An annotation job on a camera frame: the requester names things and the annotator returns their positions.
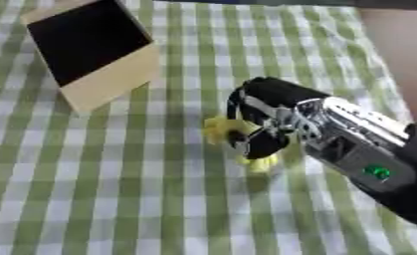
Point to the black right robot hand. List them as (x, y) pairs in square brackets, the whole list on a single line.
[(275, 91)]

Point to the yellow toy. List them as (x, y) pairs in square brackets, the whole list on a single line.
[(220, 127)]

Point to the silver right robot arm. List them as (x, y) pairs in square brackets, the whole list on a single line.
[(362, 146)]

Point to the tan cardboard box black inside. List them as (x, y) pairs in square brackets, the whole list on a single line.
[(89, 50)]

